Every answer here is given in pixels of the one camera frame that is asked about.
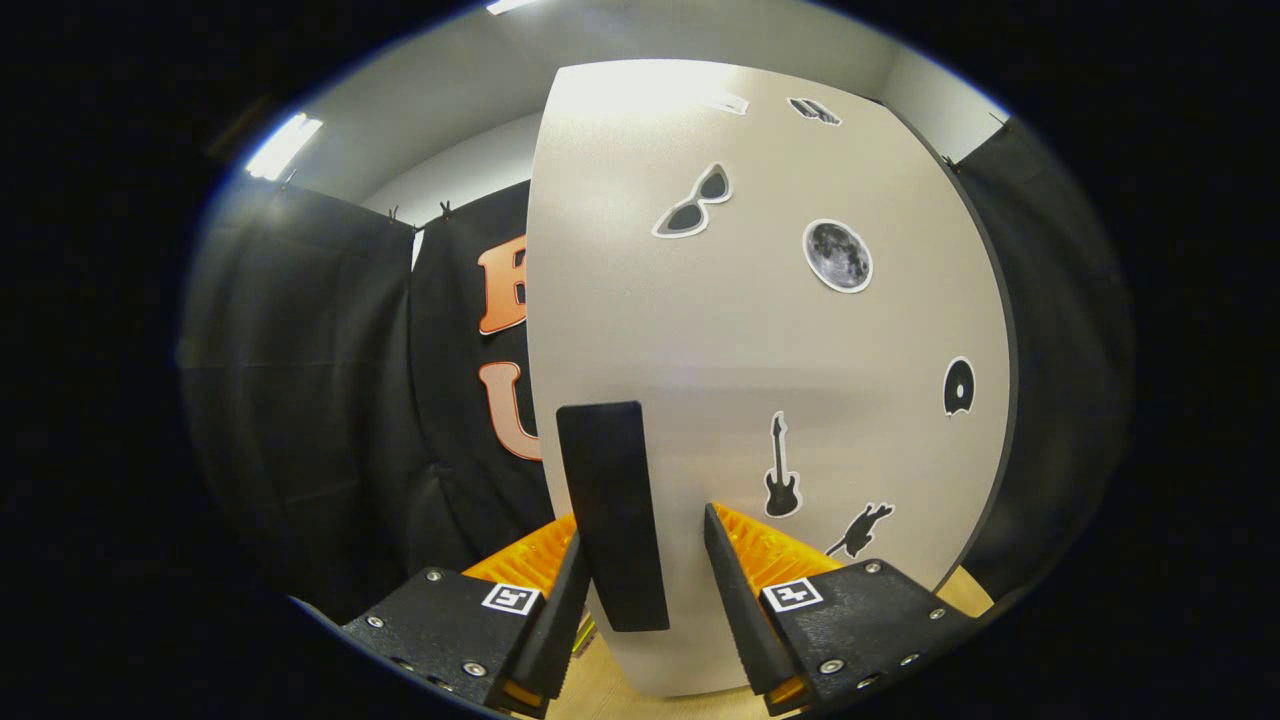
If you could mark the black backdrop cloth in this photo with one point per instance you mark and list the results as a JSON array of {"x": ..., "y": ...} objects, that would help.
[{"x": 300, "y": 400}]

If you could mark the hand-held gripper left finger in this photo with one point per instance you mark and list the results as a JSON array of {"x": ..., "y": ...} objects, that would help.
[{"x": 555, "y": 620}]

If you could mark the yellow-edged book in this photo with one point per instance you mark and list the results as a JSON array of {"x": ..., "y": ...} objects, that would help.
[{"x": 583, "y": 637}]

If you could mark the wide ceiling light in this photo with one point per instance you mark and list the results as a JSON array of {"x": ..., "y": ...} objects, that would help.
[{"x": 510, "y": 6}]

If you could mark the beige shoe cabinet door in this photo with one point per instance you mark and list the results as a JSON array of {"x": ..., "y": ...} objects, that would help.
[{"x": 650, "y": 330}]

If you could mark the long ceiling light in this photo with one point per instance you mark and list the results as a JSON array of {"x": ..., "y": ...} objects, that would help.
[{"x": 283, "y": 147}]

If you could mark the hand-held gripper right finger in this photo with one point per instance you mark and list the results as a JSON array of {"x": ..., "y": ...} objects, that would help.
[{"x": 740, "y": 600}]

